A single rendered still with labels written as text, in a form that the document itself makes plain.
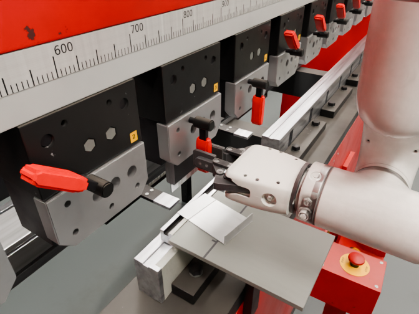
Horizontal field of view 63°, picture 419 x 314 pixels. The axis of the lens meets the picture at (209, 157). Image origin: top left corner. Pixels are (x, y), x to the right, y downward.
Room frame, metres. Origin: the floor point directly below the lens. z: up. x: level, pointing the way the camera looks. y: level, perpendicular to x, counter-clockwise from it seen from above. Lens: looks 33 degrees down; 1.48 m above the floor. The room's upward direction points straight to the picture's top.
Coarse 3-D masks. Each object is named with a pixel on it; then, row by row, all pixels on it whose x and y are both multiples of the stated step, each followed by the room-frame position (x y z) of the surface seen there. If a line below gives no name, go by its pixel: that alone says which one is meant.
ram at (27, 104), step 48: (0, 0) 0.29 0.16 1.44; (48, 0) 0.32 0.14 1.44; (96, 0) 0.37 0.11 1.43; (144, 0) 0.42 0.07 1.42; (192, 0) 0.50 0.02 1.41; (288, 0) 0.81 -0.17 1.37; (0, 48) 0.28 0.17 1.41; (144, 48) 0.42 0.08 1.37; (192, 48) 0.50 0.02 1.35; (48, 96) 0.30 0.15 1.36
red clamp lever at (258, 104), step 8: (248, 80) 0.65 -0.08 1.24; (256, 80) 0.64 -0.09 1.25; (264, 80) 0.63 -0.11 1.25; (256, 88) 0.64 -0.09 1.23; (264, 88) 0.63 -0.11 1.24; (256, 96) 0.64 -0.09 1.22; (256, 104) 0.63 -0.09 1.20; (264, 104) 0.64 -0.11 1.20; (256, 112) 0.63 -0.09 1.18; (256, 120) 0.63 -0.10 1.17
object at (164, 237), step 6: (210, 186) 0.63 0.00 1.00; (204, 192) 0.61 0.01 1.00; (210, 192) 0.60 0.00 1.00; (186, 204) 0.56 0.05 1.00; (174, 216) 0.53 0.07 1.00; (180, 216) 0.53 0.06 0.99; (168, 222) 0.51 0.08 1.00; (174, 222) 0.51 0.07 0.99; (162, 228) 0.49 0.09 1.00; (168, 228) 0.50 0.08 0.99; (162, 234) 0.49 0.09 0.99; (168, 234) 0.48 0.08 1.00
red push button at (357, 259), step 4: (352, 252) 0.60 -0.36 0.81; (356, 252) 0.60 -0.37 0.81; (348, 256) 0.59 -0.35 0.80; (352, 256) 0.59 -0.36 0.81; (356, 256) 0.59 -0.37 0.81; (360, 256) 0.59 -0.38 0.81; (352, 260) 0.58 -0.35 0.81; (356, 260) 0.57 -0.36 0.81; (360, 260) 0.57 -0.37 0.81; (364, 260) 0.58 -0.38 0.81; (352, 264) 0.58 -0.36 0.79; (356, 264) 0.57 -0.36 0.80; (360, 264) 0.57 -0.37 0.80
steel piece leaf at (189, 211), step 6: (198, 198) 0.58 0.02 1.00; (204, 198) 0.58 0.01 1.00; (210, 198) 0.58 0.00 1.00; (192, 204) 0.56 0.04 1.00; (198, 204) 0.56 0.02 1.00; (204, 204) 0.56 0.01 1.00; (180, 210) 0.54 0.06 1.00; (186, 210) 0.54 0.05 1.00; (192, 210) 0.54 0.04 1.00; (198, 210) 0.54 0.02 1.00; (186, 216) 0.52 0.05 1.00; (192, 216) 0.52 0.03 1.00
